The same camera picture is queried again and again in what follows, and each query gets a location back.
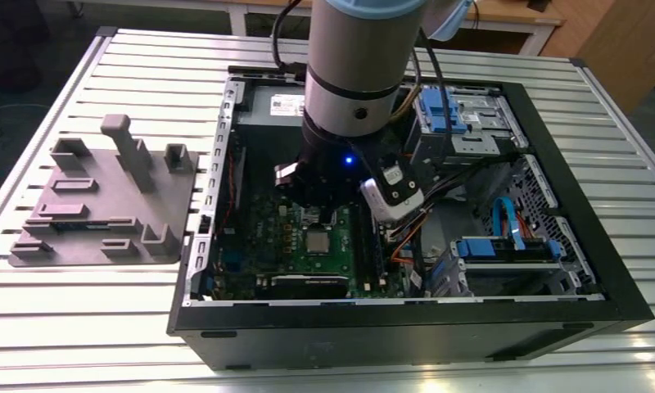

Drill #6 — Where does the silver drive cage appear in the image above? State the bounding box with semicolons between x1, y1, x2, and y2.
424;235;605;302
403;86;528;178

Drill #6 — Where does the wooden desk white frame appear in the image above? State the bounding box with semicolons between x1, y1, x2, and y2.
228;0;567;56

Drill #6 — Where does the metal socket cover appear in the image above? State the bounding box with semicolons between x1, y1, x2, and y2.
302;206;340;228

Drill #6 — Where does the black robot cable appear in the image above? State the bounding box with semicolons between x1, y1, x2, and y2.
412;43;452;138

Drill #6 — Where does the black RAM slot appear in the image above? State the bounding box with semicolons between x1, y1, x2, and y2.
368;222;388;287
351;203;372;290

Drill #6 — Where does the grey power supply unit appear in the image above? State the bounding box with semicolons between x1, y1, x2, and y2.
233;85;308;197

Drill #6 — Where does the blue RAM stick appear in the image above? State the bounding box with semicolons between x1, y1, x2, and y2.
51;222;115;232

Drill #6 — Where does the blue disk carrier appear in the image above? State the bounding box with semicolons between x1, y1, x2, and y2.
420;88;470;135
450;237;567;264

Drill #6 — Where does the small grey camera box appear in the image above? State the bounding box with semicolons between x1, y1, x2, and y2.
272;161;303;190

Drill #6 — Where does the white black-faced camera box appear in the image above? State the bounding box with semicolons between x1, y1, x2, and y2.
358;153;426;224

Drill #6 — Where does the orange wire bundle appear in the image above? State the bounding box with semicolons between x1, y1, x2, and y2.
387;233;419;269

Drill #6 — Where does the green motherboard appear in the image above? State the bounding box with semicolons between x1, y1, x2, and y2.
211;191;412;300

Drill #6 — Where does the black graphics card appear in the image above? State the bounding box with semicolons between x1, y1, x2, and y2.
253;273;352;300

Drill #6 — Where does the grey parts rack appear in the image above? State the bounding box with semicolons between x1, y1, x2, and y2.
8;114;201;268

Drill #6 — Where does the CPU socket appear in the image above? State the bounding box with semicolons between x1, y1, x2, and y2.
302;226;340;260

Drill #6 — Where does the black PC case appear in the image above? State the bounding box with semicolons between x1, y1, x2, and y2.
165;64;655;372

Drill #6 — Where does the blue flat wire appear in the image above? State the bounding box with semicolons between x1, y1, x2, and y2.
491;196;526;251

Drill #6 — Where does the blue board connector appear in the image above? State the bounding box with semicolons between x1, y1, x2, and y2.
221;250;245;274

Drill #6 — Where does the wooden cabinet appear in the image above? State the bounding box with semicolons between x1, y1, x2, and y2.
539;0;655;118

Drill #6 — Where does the black cable bundle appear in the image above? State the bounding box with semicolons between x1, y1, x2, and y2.
387;155;526;242

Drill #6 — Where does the silver square CPU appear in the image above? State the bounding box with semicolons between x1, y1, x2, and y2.
307;232;334;252

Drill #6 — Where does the dark office chair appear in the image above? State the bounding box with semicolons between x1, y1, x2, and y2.
0;0;53;97

